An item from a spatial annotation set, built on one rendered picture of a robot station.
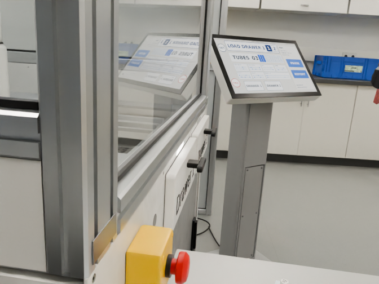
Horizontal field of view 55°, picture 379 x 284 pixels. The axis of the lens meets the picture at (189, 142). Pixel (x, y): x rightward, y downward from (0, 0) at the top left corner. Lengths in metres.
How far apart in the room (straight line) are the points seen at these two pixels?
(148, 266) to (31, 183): 0.19
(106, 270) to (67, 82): 0.20
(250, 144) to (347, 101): 2.42
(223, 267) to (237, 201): 1.07
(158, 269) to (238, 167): 1.28
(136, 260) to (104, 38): 0.26
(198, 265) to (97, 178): 0.41
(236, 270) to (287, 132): 3.23
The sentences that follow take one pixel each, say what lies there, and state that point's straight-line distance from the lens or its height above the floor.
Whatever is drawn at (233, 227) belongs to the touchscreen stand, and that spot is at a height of 0.31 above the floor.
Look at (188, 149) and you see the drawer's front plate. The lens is 0.80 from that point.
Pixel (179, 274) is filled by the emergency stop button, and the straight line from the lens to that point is 0.47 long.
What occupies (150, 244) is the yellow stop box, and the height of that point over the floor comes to 0.91.
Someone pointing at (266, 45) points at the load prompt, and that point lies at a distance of 1.73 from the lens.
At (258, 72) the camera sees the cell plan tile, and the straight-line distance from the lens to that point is 1.58.
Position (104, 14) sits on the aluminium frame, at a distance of 0.33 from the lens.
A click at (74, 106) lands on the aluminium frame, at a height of 1.10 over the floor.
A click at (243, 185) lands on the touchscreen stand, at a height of 0.53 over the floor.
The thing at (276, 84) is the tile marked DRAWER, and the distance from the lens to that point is 1.61.
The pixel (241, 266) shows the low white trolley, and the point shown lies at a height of 0.76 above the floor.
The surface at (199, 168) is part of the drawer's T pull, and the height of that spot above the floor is 0.91.
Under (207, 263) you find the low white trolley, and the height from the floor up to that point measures 0.76.
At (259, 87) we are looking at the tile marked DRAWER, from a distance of 1.54.
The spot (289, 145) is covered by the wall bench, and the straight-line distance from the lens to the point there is 3.91.
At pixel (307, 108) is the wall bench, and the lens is 3.87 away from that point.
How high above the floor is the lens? 1.15
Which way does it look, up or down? 15 degrees down
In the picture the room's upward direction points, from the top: 3 degrees clockwise
